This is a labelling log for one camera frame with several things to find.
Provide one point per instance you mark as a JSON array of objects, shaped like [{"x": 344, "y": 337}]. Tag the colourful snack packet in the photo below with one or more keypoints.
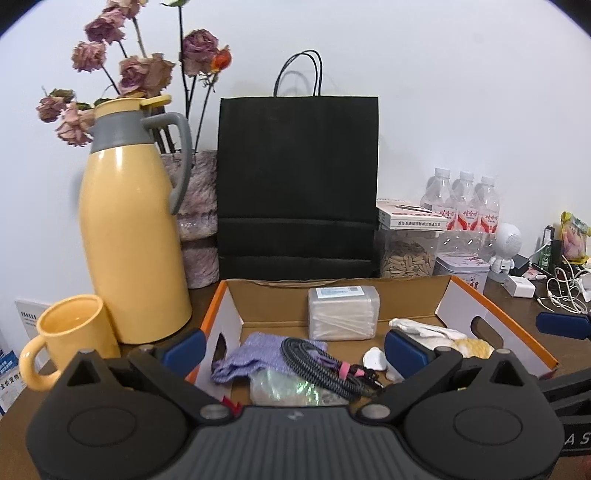
[{"x": 574, "y": 234}]

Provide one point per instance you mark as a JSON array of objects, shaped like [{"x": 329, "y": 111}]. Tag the middle water bottle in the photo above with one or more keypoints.
[{"x": 467, "y": 202}]

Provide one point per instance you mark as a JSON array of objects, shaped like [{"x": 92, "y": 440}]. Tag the iridescent plastic packet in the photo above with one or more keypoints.
[{"x": 268, "y": 387}]

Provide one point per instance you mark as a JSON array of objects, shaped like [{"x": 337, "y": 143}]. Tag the white robot figurine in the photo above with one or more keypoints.
[{"x": 506, "y": 246}]

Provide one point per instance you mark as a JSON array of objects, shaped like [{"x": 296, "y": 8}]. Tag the black paper shopping bag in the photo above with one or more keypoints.
[{"x": 296, "y": 185}]

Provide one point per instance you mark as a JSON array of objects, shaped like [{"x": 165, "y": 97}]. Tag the left water bottle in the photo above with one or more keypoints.
[{"x": 439, "y": 197}]

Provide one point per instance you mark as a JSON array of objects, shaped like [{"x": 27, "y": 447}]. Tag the clear cotton swab box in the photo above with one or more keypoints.
[{"x": 346, "y": 313}]

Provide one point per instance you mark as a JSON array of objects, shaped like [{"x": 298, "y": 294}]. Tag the white flat box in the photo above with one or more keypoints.
[{"x": 405, "y": 216}]

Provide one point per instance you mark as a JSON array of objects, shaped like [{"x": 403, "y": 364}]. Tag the red orange cardboard box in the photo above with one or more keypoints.
[{"x": 240, "y": 307}]

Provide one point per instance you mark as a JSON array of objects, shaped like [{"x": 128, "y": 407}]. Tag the dried rose bouquet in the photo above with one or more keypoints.
[{"x": 115, "y": 47}]

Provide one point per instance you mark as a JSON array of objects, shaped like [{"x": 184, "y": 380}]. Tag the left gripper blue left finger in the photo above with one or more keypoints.
[{"x": 185, "y": 350}]

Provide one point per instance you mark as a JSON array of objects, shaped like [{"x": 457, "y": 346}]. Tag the clear jar of seeds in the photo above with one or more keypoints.
[{"x": 408, "y": 253}]

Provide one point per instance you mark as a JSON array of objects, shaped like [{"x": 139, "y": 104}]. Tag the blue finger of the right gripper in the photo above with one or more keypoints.
[{"x": 564, "y": 325}]

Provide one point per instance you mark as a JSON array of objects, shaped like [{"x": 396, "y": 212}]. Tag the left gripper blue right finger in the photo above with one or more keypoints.
[{"x": 406, "y": 355}]

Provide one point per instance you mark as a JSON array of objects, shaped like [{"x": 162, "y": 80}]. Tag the yellow thermos jug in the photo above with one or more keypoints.
[{"x": 134, "y": 183}]

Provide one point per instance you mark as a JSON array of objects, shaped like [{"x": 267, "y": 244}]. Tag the pink textured vase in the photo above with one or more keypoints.
[{"x": 197, "y": 223}]

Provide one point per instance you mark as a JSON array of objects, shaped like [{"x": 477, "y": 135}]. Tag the white tin box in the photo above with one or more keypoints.
[{"x": 470, "y": 268}]

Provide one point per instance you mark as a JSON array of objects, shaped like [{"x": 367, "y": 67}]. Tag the purple knitted cloth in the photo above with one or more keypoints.
[{"x": 259, "y": 351}]

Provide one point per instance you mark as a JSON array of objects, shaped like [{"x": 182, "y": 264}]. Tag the water bottle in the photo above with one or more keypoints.
[
  {"x": 467, "y": 202},
  {"x": 439, "y": 197},
  {"x": 489, "y": 201}
]

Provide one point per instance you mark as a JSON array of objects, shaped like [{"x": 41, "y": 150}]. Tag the yellow ceramic mug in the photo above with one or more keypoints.
[{"x": 76, "y": 323}]

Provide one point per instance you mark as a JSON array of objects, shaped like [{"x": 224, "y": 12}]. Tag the right water bottle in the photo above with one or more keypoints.
[{"x": 489, "y": 201}]

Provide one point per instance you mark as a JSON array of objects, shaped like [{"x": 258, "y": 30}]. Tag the white charger block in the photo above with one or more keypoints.
[{"x": 519, "y": 287}]

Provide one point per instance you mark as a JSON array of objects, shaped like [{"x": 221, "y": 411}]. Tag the white tissue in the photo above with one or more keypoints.
[{"x": 375, "y": 359}]

